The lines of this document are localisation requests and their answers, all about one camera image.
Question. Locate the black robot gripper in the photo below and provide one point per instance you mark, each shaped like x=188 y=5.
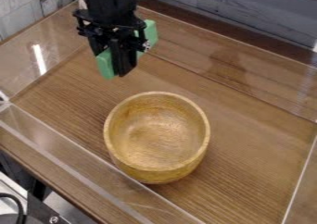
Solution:
x=101 y=18

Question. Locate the green rectangular block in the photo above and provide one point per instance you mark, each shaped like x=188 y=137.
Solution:
x=141 y=39

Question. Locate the brown wooden bowl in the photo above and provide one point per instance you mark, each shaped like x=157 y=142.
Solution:
x=157 y=134

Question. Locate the black metal frame bracket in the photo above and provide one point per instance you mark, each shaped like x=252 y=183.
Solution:
x=41 y=214

